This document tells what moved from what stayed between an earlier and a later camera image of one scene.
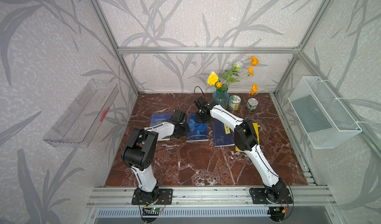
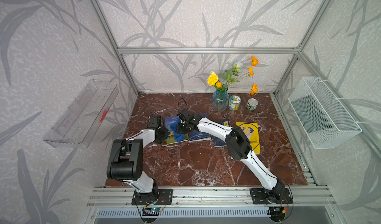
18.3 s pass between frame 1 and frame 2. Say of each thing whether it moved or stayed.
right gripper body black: moved
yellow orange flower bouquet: stayed
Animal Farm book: moved
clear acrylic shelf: stayed
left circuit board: stayed
